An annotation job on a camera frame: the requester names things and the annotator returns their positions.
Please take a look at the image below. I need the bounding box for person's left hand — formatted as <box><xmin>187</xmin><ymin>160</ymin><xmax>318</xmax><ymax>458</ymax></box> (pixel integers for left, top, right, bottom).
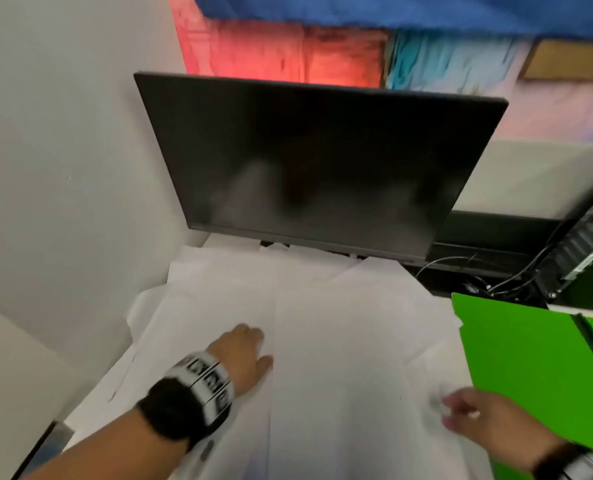
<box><xmin>205</xmin><ymin>323</ymin><xmax>273</xmax><ymax>398</ymax></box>

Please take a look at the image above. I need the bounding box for person's right hand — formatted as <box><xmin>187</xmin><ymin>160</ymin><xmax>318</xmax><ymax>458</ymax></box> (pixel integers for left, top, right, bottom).
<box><xmin>441</xmin><ymin>387</ymin><xmax>552</xmax><ymax>471</ymax></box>

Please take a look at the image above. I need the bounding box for large white paper sheet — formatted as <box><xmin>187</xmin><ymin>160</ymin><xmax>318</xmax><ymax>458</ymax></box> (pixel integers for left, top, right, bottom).
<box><xmin>268</xmin><ymin>290</ymin><xmax>495</xmax><ymax>480</ymax></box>
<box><xmin>64</xmin><ymin>287</ymin><xmax>277</xmax><ymax>480</ymax></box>

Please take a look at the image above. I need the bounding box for person's left forearm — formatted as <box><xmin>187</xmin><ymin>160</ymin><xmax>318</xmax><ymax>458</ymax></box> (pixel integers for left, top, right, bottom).
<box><xmin>21</xmin><ymin>407</ymin><xmax>189</xmax><ymax>480</ymax></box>

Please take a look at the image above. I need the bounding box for green folder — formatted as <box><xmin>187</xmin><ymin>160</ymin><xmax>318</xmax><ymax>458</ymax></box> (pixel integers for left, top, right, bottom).
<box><xmin>451</xmin><ymin>293</ymin><xmax>593</xmax><ymax>480</ymax></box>

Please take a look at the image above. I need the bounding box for black desktop computer case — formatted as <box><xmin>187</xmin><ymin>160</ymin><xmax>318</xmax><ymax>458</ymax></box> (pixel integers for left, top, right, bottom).
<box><xmin>534</xmin><ymin>180</ymin><xmax>593</xmax><ymax>301</ymax></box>

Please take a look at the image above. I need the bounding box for black computer monitor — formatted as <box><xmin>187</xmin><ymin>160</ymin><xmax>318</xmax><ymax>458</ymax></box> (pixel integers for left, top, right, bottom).
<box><xmin>134</xmin><ymin>71</ymin><xmax>509</xmax><ymax>266</ymax></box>

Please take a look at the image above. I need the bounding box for white panel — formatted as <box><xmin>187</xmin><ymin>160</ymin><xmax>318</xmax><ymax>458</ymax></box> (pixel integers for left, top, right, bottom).
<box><xmin>454</xmin><ymin>139</ymin><xmax>593</xmax><ymax>221</ymax></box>

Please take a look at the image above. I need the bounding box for brown framed board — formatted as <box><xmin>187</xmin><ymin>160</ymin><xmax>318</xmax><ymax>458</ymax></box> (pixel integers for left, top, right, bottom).
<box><xmin>518</xmin><ymin>38</ymin><xmax>593</xmax><ymax>83</ymax></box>

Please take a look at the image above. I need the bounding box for black wrist camera marker strap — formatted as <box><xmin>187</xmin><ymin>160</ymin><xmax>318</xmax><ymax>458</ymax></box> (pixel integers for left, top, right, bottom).
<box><xmin>532</xmin><ymin>441</ymin><xmax>593</xmax><ymax>480</ymax></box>
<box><xmin>136</xmin><ymin>351</ymin><xmax>235</xmax><ymax>453</ymax></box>

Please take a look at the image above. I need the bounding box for black cable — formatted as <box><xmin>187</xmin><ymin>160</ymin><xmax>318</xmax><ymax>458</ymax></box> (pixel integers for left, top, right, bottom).
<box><xmin>484</xmin><ymin>242</ymin><xmax>555</xmax><ymax>297</ymax></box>

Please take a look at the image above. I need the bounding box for thin grey cable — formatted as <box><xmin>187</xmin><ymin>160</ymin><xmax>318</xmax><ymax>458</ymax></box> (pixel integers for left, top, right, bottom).
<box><xmin>416</xmin><ymin>254</ymin><xmax>479</xmax><ymax>278</ymax></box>

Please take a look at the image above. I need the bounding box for colourful wall painting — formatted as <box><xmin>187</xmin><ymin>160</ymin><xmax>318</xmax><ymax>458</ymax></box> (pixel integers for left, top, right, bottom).
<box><xmin>169</xmin><ymin>0</ymin><xmax>593</xmax><ymax>144</ymax></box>

